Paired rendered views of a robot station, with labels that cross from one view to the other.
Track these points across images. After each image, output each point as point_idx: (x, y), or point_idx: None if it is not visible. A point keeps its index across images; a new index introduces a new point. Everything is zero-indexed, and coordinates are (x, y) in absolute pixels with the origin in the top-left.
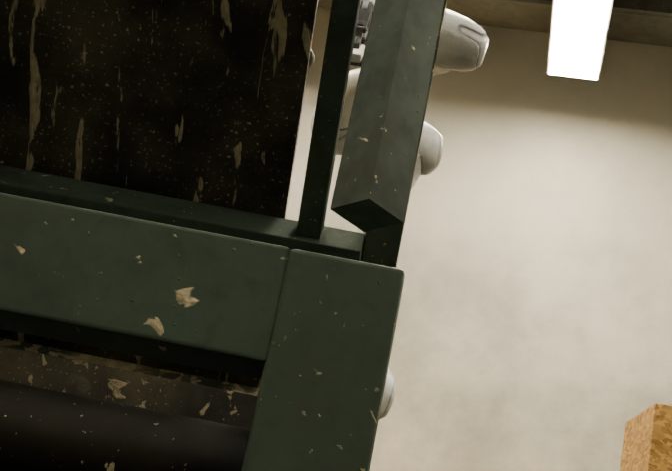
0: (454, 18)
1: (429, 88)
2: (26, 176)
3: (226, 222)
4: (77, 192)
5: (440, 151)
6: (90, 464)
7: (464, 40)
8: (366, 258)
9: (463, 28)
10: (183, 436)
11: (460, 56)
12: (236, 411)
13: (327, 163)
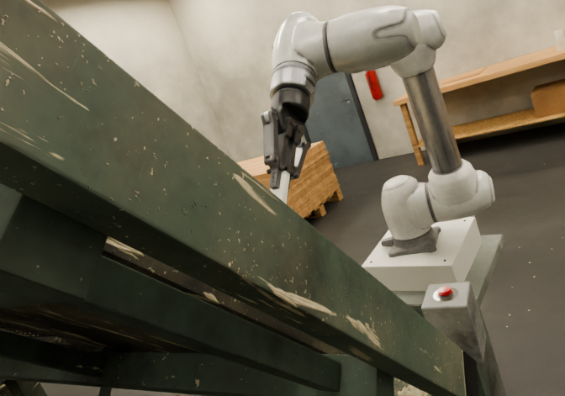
0: (365, 28)
1: (333, 327)
2: (155, 366)
3: (269, 388)
4: (180, 379)
5: (440, 29)
6: None
7: (386, 44)
8: (389, 373)
9: (379, 32)
10: None
11: (393, 57)
12: None
13: (297, 378)
